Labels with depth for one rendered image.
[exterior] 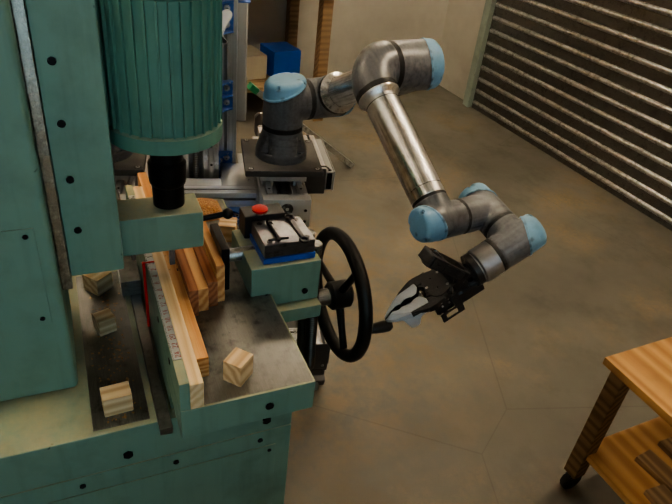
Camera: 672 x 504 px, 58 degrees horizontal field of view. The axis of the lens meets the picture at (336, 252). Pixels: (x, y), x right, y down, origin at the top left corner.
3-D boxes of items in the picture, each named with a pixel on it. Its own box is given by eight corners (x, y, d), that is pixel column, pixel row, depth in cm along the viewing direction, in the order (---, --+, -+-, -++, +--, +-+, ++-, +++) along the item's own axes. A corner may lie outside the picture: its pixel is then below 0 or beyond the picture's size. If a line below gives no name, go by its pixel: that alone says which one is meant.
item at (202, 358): (209, 375, 94) (208, 356, 92) (196, 378, 94) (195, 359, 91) (147, 187, 141) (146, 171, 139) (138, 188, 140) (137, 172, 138)
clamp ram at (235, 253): (261, 284, 114) (262, 244, 109) (221, 291, 111) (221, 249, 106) (247, 257, 121) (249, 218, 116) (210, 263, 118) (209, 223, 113)
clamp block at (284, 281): (318, 299, 118) (323, 261, 113) (250, 311, 113) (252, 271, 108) (293, 256, 129) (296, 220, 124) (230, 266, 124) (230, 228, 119)
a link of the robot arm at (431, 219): (343, 30, 130) (440, 230, 116) (385, 28, 136) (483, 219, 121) (324, 67, 140) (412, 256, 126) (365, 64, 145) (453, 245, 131)
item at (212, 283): (217, 305, 108) (217, 281, 105) (207, 307, 108) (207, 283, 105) (195, 248, 123) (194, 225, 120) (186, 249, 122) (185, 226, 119)
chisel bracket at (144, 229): (204, 253, 106) (203, 211, 102) (119, 265, 101) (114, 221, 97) (195, 231, 112) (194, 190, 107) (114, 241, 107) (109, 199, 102)
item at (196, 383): (204, 406, 89) (204, 382, 86) (190, 410, 88) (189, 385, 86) (143, 205, 134) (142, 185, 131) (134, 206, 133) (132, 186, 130)
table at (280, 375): (366, 395, 102) (371, 369, 99) (182, 441, 91) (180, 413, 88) (261, 214, 148) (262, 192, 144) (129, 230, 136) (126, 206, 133)
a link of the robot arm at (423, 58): (290, 82, 180) (396, 33, 133) (333, 78, 187) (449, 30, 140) (297, 123, 182) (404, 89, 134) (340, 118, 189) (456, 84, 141)
